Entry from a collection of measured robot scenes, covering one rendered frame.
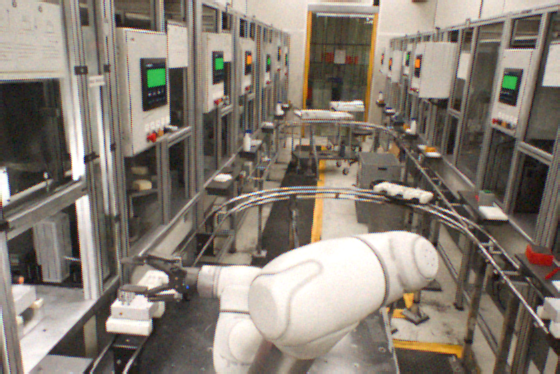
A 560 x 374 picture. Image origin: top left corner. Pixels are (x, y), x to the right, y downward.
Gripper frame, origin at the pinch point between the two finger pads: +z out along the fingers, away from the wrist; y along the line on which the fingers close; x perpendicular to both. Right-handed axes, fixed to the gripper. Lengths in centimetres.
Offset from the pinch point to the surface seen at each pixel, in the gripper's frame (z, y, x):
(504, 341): -141, -62, -80
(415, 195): -115, -26, -185
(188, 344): -7, -44, -30
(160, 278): 9, -25, -44
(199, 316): -5, -44, -49
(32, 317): 34.2, -19.6, -3.6
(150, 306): 1.2, -19.6, -15.1
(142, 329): 2.4, -25.5, -10.8
